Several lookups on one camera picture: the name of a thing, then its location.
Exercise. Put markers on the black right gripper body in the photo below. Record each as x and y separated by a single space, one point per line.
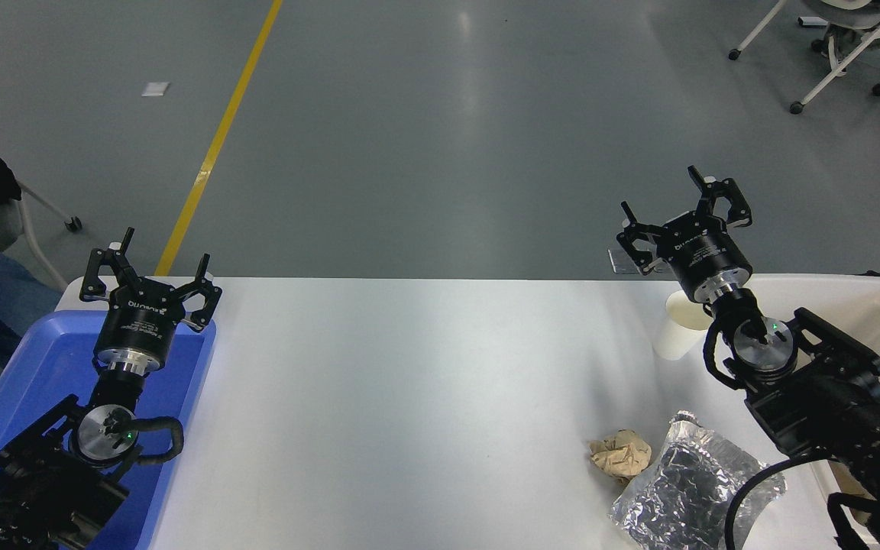
703 248

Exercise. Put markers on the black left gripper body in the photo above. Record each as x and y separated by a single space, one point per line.
138 325

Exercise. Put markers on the white paper cup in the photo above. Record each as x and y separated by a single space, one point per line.
673 336

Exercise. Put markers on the grey floor outlet plate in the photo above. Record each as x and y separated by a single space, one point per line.
623 263

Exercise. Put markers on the blue plastic tray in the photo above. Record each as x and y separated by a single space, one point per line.
43 367

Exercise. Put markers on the large pale bin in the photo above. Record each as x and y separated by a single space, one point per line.
852 305

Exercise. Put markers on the white office chair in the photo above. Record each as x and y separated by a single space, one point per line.
852 30

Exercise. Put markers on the crumpled tan paper ball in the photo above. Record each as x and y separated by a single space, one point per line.
622 454

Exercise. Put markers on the crumpled silver foil tray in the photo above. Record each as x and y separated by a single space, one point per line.
677 489

